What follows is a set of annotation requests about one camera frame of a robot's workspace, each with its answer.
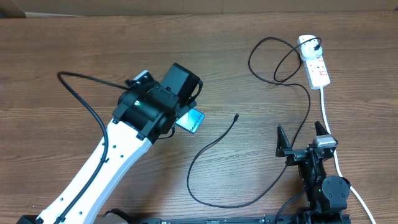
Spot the white power strip cord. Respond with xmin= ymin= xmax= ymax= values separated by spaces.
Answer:
xmin=319 ymin=86 xmax=377 ymax=224

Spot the brown cardboard backdrop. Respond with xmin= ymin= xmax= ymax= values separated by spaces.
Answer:
xmin=1 ymin=0 xmax=397 ymax=17

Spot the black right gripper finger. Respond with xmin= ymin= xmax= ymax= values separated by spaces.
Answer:
xmin=315 ymin=121 xmax=329 ymax=136
xmin=276 ymin=125 xmax=292 ymax=152

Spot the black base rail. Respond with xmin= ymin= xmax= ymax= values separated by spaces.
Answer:
xmin=102 ymin=208 xmax=352 ymax=224

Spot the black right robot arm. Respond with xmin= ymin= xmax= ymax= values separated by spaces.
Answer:
xmin=274 ymin=121 xmax=351 ymax=224

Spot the black smartphone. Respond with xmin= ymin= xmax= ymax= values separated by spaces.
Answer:
xmin=176 ymin=108 xmax=205 ymax=134

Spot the white charger plug adapter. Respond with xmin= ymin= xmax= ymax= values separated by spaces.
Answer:
xmin=297 ymin=34 xmax=323 ymax=61

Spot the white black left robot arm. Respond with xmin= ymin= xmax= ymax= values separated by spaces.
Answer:
xmin=18 ymin=63 xmax=203 ymax=223

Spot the white power strip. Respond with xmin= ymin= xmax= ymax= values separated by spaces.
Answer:
xmin=303 ymin=56 xmax=331 ymax=90

